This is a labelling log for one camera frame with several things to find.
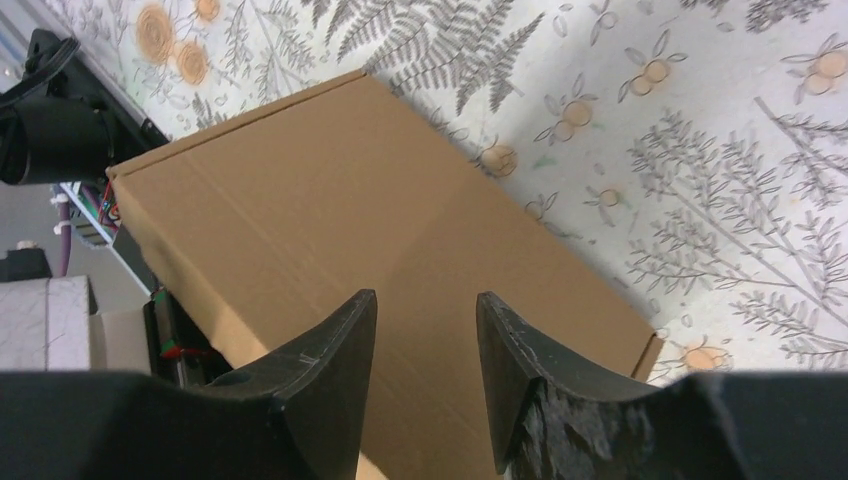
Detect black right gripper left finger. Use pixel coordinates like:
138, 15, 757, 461
201, 289, 378, 479

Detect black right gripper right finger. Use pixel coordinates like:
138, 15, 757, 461
476, 292, 663, 479

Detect brown cardboard box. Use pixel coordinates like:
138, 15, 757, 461
108, 72, 661, 479

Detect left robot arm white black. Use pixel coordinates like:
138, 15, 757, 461
1, 29, 120, 185

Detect floral patterned table mat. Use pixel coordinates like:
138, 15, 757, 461
47, 1, 847, 385

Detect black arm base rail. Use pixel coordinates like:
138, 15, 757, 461
66, 56, 233, 389

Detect grey slotted cable duct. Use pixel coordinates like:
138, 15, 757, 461
53, 182, 118, 249

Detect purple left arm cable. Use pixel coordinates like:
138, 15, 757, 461
52, 185, 74, 278

